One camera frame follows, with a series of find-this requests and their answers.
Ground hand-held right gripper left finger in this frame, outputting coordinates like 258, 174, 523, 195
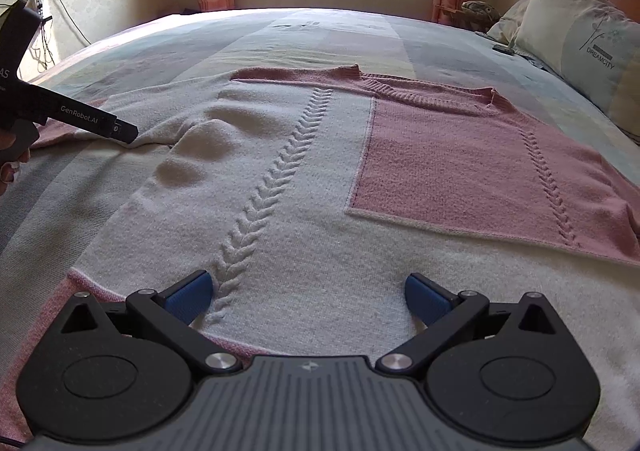
60, 269, 241, 377

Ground black wall cables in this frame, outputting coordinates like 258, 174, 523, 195
20, 0, 71, 72

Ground small pillow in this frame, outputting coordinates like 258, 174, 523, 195
487, 0, 531, 44

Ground pink and white knit sweater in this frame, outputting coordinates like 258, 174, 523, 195
0, 64, 640, 451

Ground large flower print pillow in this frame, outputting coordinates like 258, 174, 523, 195
512, 0, 640, 139

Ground wooden nightstand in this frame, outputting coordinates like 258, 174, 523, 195
432, 4, 496, 29

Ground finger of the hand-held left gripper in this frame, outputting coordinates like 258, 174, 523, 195
111, 120, 140, 144

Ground grey cloth bundle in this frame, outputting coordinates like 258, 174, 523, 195
460, 0, 501, 19

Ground person's left hand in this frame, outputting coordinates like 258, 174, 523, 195
0, 131, 33, 197

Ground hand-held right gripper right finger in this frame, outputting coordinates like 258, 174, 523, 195
376, 272, 571, 375

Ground bed with patchwork sheet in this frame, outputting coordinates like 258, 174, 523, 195
0, 6, 640, 451

